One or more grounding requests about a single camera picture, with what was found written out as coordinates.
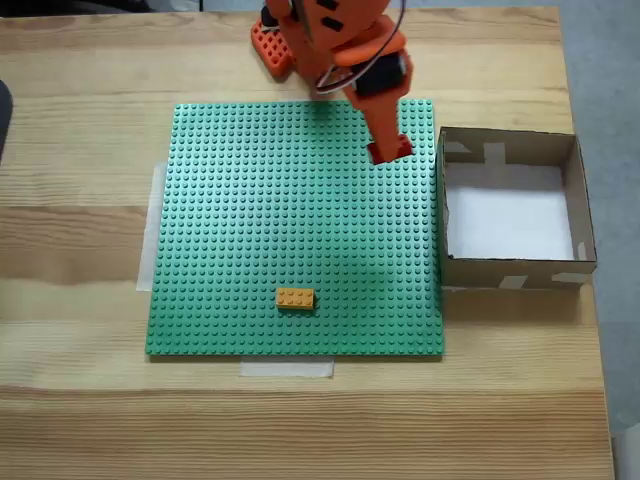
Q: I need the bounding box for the black rounded object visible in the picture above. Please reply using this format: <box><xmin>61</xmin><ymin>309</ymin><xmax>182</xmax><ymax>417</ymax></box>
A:
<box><xmin>0</xmin><ymin>79</ymin><xmax>14</xmax><ymax>166</ymax></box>

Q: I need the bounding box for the long masking tape strip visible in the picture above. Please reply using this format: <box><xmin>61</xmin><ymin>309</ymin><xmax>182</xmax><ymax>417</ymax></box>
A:
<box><xmin>135</xmin><ymin>162</ymin><xmax>169</xmax><ymax>293</ymax></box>

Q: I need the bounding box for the cardboard box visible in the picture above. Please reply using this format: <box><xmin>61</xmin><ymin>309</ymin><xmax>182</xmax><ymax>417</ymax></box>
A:
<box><xmin>437</xmin><ymin>125</ymin><xmax>599</xmax><ymax>292</ymax></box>

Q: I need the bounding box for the gripper motor cable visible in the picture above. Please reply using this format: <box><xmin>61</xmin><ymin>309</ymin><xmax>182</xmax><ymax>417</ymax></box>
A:
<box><xmin>289</xmin><ymin>0</ymin><xmax>407</xmax><ymax>95</ymax></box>

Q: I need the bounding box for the red lego block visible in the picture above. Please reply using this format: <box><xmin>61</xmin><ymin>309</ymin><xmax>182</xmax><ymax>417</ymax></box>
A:
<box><xmin>368</xmin><ymin>133</ymin><xmax>415</xmax><ymax>166</ymax></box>

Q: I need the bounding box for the white paper sheet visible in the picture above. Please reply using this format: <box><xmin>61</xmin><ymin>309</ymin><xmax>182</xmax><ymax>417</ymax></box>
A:
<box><xmin>444</xmin><ymin>164</ymin><xmax>575</xmax><ymax>261</ymax></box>

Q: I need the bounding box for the short masking tape strip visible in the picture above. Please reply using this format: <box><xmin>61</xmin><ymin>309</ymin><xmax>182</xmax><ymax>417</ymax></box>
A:
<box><xmin>239</xmin><ymin>359</ymin><xmax>335</xmax><ymax>379</ymax></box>

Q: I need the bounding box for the green lego baseplate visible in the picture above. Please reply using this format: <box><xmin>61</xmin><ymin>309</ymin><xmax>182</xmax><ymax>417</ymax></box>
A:
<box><xmin>144</xmin><ymin>98</ymin><xmax>446</xmax><ymax>359</ymax></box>

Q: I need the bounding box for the yellow lego block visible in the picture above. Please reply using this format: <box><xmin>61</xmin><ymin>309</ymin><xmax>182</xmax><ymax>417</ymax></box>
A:
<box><xmin>275</xmin><ymin>287</ymin><xmax>317</xmax><ymax>314</ymax></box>

